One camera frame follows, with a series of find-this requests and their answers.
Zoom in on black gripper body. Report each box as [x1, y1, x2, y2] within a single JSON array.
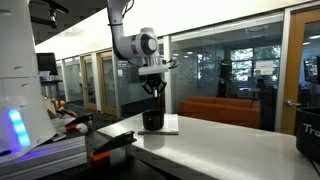
[[144, 73, 163, 94]]

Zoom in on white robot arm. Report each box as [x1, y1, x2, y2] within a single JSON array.
[[0, 0, 168, 163]]

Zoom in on black mug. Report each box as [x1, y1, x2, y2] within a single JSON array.
[[142, 110, 164, 131]]

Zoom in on white paper sheet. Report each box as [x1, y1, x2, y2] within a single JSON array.
[[138, 114, 179, 135]]

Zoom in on orange sofa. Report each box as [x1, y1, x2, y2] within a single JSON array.
[[179, 96, 260, 129]]

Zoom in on black orange clamp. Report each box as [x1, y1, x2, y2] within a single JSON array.
[[65, 113, 93, 134], [90, 131, 137, 163]]

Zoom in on black computer monitor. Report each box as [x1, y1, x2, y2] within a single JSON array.
[[36, 53, 58, 75]]

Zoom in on white paper sign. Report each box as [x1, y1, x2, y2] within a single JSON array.
[[255, 60, 274, 75]]

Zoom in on near wooden glass door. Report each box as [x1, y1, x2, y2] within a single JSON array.
[[280, 7, 320, 135]]

